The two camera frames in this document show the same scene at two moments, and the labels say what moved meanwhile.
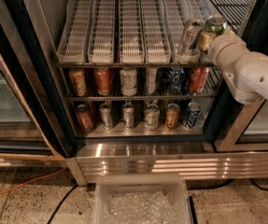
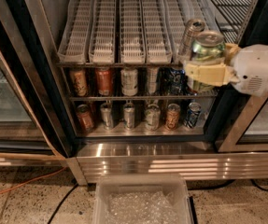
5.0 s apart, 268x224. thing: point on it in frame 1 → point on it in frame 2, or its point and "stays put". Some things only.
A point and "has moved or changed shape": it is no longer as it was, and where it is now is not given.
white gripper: x=221 y=49 → x=255 y=68
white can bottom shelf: x=151 y=117 stays put
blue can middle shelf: x=176 y=81 stays put
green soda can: x=216 y=24 has moved or changed shape
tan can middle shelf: x=78 y=82 stays put
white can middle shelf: x=128 y=77 stays put
